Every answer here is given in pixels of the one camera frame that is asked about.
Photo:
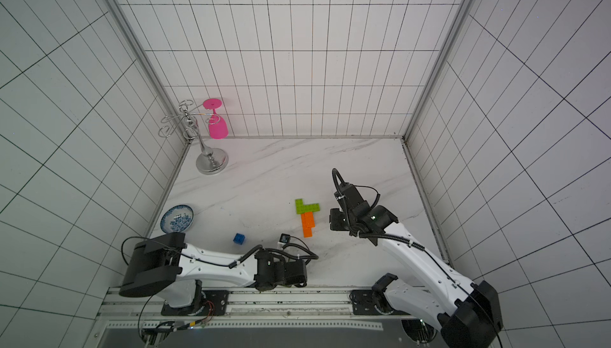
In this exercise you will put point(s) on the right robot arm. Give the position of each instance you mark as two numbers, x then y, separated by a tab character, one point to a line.
466	314

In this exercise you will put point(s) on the blue patterned bowl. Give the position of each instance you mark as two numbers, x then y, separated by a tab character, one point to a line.
177	219

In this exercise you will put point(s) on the pink plastic wine glass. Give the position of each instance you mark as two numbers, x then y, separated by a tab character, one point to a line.
217	126

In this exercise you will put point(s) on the orange lego brick bottom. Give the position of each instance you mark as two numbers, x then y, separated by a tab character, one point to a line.
307	232

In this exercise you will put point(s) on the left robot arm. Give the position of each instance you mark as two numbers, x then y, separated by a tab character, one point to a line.
178	272

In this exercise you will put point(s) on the blue lego brick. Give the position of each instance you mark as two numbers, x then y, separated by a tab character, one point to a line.
239	239

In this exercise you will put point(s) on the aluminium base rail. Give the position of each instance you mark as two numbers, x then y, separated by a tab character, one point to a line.
310	306

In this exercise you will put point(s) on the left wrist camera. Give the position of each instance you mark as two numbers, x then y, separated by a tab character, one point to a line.
284	239

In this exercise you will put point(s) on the green lego brick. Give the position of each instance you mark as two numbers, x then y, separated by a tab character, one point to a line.
300	206
311	208

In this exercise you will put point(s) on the chrome glass holder stand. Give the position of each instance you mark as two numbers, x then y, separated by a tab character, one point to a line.
211	160

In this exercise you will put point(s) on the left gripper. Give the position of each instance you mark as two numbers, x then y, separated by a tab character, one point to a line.
284	284

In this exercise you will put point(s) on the orange lego brick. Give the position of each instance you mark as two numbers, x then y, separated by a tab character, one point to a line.
309	219
307	232
303	221

